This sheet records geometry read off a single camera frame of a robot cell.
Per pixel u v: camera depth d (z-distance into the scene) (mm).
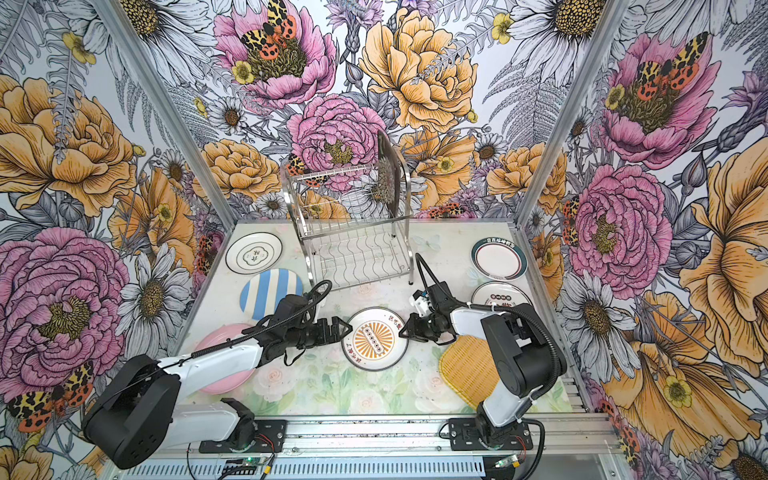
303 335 739
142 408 422
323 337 761
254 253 1118
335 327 778
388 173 852
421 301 893
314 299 761
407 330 894
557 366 454
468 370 851
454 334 685
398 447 745
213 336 897
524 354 472
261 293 1019
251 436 707
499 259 1092
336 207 1215
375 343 894
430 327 809
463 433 742
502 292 994
